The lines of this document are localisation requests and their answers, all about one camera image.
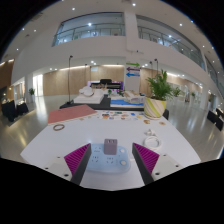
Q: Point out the black low platform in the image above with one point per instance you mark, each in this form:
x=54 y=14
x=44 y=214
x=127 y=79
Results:
x=106 y=102

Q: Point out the blue mat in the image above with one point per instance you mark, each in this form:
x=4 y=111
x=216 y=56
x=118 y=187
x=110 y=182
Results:
x=125 y=103

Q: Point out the colourful arrow direction signs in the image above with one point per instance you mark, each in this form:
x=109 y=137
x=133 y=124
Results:
x=132 y=69

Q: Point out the group of black seats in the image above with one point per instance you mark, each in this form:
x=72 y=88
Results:
x=215 y=118

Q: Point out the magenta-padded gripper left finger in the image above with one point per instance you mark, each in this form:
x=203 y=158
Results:
x=77 y=159

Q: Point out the small green potted plant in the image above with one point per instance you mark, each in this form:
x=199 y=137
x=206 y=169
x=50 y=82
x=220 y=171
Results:
x=31 y=91

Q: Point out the small round tan disc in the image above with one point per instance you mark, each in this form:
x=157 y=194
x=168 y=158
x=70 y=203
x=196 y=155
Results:
x=162 y=123

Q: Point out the black draped tables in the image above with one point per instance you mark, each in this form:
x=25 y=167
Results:
x=11 y=110

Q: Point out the small brown biscuit-shaped piece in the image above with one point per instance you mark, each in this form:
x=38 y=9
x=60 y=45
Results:
x=146 y=121

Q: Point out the white sculpture model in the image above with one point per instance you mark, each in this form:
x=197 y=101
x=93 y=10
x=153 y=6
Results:
x=88 y=96

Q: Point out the black piano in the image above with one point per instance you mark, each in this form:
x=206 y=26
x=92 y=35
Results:
x=106 y=82

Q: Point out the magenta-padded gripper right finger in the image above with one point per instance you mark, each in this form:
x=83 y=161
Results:
x=146 y=159

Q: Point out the pink flat board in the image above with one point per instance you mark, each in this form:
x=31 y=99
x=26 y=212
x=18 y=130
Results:
x=71 y=114

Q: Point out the light blue power strip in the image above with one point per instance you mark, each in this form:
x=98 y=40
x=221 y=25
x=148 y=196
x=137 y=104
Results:
x=110 y=163

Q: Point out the grey-purple charger block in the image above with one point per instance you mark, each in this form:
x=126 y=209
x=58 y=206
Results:
x=110 y=146

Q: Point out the black chair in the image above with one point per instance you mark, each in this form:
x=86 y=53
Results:
x=166 y=114

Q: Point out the potted plant in striped pot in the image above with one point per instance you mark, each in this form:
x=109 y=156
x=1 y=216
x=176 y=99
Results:
x=154 y=107

